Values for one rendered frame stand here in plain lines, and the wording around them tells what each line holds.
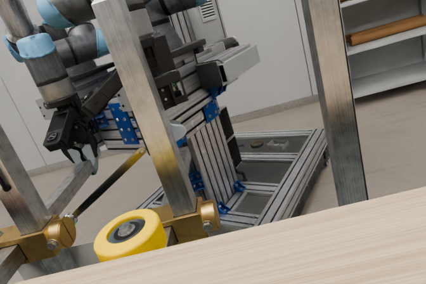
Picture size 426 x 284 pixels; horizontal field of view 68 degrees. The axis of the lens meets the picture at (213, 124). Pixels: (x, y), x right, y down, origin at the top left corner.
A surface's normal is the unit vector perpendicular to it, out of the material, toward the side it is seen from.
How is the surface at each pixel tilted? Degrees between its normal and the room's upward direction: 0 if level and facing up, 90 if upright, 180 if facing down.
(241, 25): 90
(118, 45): 90
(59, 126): 28
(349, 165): 90
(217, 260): 0
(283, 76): 90
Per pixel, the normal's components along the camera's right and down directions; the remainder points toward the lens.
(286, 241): -0.28, -0.91
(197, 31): -0.51, 0.42
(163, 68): 0.32, 0.23
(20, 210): -0.01, 0.33
